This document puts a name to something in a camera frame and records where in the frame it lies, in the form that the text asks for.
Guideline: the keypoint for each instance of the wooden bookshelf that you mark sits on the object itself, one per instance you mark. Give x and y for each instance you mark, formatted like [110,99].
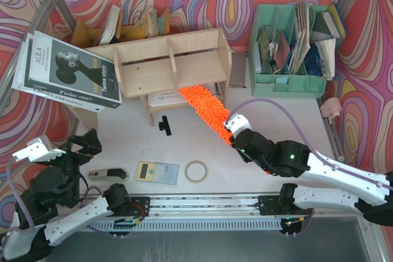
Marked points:
[167,63]

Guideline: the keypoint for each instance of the Twins story book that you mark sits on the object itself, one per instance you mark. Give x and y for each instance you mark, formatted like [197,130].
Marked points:
[60,68]

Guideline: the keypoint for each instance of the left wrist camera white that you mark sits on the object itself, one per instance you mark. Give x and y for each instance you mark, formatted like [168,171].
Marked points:
[38,149]

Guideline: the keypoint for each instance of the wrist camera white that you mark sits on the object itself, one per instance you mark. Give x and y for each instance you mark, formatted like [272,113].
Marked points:
[236,124]
[38,149]

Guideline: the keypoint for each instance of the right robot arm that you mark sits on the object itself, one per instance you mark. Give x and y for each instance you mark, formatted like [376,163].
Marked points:
[366,193]

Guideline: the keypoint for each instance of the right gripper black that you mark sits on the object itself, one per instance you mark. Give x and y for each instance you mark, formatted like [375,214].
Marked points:
[241,143]

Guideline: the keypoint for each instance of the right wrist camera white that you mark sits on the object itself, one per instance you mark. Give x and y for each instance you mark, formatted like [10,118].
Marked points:
[236,124]

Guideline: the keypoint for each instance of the mint green desk organizer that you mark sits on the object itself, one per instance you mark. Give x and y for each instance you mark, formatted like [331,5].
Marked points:
[277,49]

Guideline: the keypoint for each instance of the white Chokladfabriken book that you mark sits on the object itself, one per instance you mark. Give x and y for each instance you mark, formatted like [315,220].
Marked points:
[19,83]

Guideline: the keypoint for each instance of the yellow file rack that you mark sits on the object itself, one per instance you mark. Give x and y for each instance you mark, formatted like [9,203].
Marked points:
[150,25]

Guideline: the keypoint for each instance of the pink piggy figurine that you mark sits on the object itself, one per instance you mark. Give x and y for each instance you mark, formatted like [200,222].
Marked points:
[331,109]

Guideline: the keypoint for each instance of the orange microfiber duster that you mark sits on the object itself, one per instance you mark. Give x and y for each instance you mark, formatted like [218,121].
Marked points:
[209,108]

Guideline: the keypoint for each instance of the beige and blue calculator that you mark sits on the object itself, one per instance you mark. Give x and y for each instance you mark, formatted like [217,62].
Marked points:
[161,173]

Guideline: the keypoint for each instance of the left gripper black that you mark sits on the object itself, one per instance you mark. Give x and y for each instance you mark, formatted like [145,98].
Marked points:
[78,150]

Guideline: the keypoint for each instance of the clear tape roll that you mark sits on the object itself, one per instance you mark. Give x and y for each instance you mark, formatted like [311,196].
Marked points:
[196,171]

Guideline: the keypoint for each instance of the spiral notebook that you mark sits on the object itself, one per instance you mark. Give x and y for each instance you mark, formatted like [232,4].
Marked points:
[174,97]

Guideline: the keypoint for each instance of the black binder clip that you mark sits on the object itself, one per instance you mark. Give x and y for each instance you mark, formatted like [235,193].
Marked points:
[164,125]

